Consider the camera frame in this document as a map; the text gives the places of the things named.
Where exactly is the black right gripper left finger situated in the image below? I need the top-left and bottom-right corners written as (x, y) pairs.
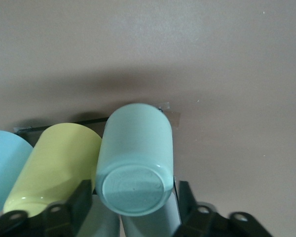
top-left (0, 179), bottom-right (93, 237)

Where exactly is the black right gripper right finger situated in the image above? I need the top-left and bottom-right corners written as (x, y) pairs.
top-left (174, 180), bottom-right (274, 237)

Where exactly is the yellow cup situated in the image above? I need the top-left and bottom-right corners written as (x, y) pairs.
top-left (2, 122), bottom-right (103, 218)

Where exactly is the light blue cup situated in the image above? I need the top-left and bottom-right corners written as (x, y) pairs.
top-left (0, 130), bottom-right (34, 219)

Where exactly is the pale green cup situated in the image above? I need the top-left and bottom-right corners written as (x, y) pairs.
top-left (95, 103), bottom-right (175, 217)

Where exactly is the grey cup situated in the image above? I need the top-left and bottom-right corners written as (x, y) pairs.
top-left (77, 194), bottom-right (121, 237)
top-left (120, 190), bottom-right (181, 237)

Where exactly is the clear tape piece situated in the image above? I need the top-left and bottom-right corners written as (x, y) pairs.
top-left (159, 101), bottom-right (182, 128)

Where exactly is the black wire cup rack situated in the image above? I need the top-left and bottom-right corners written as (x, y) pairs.
top-left (14, 107), bottom-right (183, 223)

